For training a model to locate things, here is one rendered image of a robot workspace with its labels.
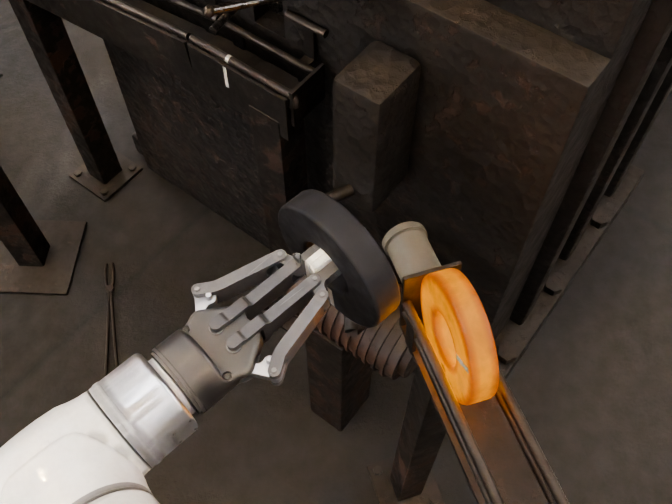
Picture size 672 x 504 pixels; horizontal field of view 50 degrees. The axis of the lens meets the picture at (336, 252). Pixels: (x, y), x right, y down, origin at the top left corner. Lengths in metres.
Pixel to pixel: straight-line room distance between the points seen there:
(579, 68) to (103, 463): 0.64
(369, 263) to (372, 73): 0.34
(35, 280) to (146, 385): 1.18
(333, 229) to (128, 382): 0.22
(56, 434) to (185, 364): 0.12
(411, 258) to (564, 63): 0.29
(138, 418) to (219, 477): 0.89
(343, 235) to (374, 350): 0.41
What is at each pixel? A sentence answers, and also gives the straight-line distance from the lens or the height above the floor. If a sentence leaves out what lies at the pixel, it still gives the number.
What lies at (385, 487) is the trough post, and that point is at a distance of 1.50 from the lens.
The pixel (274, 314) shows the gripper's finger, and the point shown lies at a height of 0.85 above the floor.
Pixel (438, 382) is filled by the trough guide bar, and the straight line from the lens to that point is 0.84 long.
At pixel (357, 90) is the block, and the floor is 0.80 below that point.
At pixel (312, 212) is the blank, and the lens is 0.68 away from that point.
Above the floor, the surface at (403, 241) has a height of 0.69.
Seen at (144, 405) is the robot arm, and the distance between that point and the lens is 0.64.
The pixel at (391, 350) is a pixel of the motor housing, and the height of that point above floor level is 0.52.
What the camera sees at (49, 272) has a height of 0.01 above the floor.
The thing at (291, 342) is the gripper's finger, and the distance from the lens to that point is 0.67.
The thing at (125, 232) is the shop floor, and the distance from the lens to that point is 1.82.
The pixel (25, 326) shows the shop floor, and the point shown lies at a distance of 1.76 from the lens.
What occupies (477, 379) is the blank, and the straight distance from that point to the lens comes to 0.79.
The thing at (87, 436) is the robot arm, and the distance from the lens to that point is 0.64.
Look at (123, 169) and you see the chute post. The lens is 1.93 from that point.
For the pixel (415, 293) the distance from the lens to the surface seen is 0.89.
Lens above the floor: 1.46
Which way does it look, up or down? 58 degrees down
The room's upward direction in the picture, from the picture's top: straight up
